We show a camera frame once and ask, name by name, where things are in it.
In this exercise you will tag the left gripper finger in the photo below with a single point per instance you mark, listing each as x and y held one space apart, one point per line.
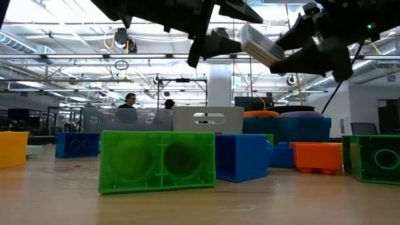
215 45
239 11

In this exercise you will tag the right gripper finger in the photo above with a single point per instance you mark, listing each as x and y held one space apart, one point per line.
312 62
300 31

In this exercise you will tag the white card box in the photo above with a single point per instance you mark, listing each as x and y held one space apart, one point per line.
262 47

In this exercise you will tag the purple foam die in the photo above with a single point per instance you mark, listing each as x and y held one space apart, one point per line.
301 114

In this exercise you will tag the orange foam die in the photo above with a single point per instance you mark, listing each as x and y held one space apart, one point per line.
261 114

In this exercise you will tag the orange toy block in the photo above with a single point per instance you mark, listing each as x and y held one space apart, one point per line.
315 157

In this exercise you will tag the dark green toy block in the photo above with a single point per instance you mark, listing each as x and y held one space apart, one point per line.
356 156

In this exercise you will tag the green two-stud toy block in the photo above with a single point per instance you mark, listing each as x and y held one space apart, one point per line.
162 162

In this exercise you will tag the small blue toy block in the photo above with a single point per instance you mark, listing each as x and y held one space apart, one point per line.
62 147

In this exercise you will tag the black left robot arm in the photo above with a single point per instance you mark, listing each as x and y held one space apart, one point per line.
3 12

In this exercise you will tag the white pillar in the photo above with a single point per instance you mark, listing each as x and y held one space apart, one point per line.
218 84

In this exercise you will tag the black bucket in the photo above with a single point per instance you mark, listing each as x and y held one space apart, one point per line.
290 108

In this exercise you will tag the dark monitor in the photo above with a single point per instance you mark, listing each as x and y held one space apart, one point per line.
250 103
18 114

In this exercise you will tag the teal plastic bin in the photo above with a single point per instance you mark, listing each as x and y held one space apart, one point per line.
297 131

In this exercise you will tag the person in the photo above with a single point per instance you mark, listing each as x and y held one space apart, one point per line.
169 104
128 100

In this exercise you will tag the long ceiling light bar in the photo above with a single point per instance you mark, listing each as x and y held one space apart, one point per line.
93 56

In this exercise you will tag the light grey plastic bin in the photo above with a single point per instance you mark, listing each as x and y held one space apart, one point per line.
181 122

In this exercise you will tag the dark grey translucent bin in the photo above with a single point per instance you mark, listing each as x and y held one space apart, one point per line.
103 122

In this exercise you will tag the light cyan toy block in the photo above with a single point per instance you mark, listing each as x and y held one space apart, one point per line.
35 151

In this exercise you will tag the yellow toy block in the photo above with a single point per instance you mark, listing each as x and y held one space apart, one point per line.
12 148

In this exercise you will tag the black stand frame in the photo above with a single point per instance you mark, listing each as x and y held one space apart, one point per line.
182 80

